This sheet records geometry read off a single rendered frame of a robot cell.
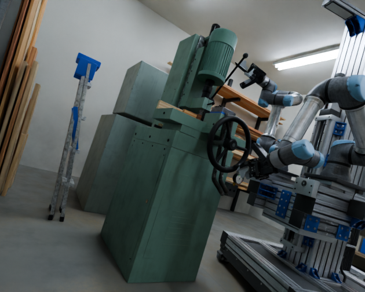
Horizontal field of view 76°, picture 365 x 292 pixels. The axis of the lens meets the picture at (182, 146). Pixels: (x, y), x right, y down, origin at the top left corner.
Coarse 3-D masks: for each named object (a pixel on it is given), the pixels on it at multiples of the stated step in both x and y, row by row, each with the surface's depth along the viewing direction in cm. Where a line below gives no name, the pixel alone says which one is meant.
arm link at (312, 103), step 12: (324, 84) 110; (312, 96) 112; (324, 96) 111; (312, 108) 110; (300, 120) 109; (312, 120) 111; (288, 132) 109; (300, 132) 107; (276, 144) 110; (288, 144) 105
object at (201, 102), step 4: (192, 100) 153; (196, 100) 149; (200, 100) 145; (204, 100) 142; (208, 100) 144; (192, 104) 151; (196, 104) 147; (200, 104) 144; (204, 104) 142; (192, 108) 152; (196, 108) 148; (200, 108) 145; (204, 108) 143; (208, 108) 144
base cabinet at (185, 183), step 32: (128, 160) 161; (160, 160) 124; (192, 160) 129; (128, 192) 146; (160, 192) 120; (192, 192) 131; (128, 224) 133; (160, 224) 122; (192, 224) 133; (128, 256) 122; (160, 256) 124; (192, 256) 136
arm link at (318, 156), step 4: (316, 152) 94; (312, 156) 91; (316, 156) 93; (320, 156) 94; (312, 160) 92; (316, 160) 93; (320, 160) 94; (296, 164) 100; (300, 164) 94; (304, 164) 93; (308, 164) 93; (312, 164) 94; (316, 164) 94; (320, 164) 95; (312, 168) 99; (316, 168) 98
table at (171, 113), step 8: (160, 112) 128; (168, 112) 121; (176, 112) 120; (160, 120) 133; (168, 120) 124; (176, 120) 120; (184, 120) 123; (192, 120) 126; (192, 128) 126; (200, 128) 129; (208, 128) 125; (216, 136) 127; (240, 144) 147
